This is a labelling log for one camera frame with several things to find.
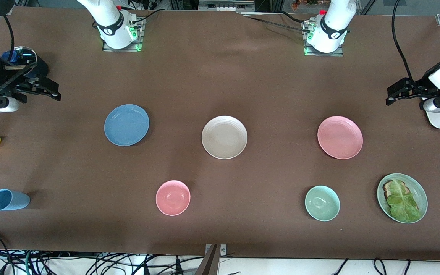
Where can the green lettuce leaf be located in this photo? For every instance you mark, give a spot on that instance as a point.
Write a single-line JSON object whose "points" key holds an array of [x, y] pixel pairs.
{"points": [[401, 204]]}

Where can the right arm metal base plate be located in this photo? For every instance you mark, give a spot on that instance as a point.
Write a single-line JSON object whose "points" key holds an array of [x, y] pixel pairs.
{"points": [[139, 46]]}

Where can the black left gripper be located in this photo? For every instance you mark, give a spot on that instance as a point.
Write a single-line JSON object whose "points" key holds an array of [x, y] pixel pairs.
{"points": [[421, 87]]}

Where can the green plate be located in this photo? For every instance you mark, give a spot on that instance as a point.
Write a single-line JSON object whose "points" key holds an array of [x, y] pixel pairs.
{"points": [[417, 189]]}

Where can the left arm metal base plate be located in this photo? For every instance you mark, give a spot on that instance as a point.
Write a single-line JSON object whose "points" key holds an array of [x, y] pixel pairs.
{"points": [[338, 52]]}

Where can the dark camera pole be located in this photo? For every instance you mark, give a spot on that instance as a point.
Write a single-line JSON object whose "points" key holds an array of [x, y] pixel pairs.
{"points": [[210, 263]]}

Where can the brown table cloth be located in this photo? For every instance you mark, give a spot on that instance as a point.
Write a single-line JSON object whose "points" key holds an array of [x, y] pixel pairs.
{"points": [[262, 76]]}

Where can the brown toast slice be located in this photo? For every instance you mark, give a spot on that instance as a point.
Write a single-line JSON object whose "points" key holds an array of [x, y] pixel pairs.
{"points": [[386, 187]]}

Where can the pink plate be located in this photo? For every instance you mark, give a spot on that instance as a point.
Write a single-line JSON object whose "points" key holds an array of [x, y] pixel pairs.
{"points": [[340, 137]]}

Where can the blue cup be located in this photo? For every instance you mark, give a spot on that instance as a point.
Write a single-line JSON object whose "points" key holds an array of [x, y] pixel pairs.
{"points": [[10, 200]]}

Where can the orange brown object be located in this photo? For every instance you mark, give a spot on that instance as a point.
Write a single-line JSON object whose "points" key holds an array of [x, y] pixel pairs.
{"points": [[304, 4]]}

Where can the beige plate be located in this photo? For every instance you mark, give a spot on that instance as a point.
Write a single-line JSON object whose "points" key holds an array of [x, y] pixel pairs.
{"points": [[224, 137]]}

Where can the small metal bracket plate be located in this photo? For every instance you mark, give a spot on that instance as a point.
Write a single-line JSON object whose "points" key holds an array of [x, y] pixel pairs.
{"points": [[224, 249]]}

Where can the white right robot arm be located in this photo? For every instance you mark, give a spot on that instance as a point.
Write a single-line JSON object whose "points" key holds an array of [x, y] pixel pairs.
{"points": [[109, 23]]}

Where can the dark blue pot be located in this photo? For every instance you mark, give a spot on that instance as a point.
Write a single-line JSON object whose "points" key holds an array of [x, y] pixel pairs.
{"points": [[41, 68]]}

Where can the pink bowl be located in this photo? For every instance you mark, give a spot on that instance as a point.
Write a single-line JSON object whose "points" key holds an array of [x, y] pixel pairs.
{"points": [[173, 198]]}

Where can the blue plate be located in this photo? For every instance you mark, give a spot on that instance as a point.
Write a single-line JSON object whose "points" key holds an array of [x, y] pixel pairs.
{"points": [[126, 125]]}

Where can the green bowl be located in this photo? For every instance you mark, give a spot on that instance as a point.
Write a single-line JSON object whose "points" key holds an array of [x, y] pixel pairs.
{"points": [[322, 203]]}

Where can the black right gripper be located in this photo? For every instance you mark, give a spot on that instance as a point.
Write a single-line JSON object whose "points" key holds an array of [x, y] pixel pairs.
{"points": [[9, 81]]}

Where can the grey metal frame rail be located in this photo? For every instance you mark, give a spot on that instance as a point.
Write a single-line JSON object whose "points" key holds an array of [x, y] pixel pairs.
{"points": [[225, 5]]}

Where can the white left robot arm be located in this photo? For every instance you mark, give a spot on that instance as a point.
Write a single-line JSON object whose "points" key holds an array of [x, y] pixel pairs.
{"points": [[334, 23]]}

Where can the glass pot lid blue knob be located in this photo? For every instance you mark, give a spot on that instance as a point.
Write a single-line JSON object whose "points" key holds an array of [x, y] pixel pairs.
{"points": [[25, 55]]}

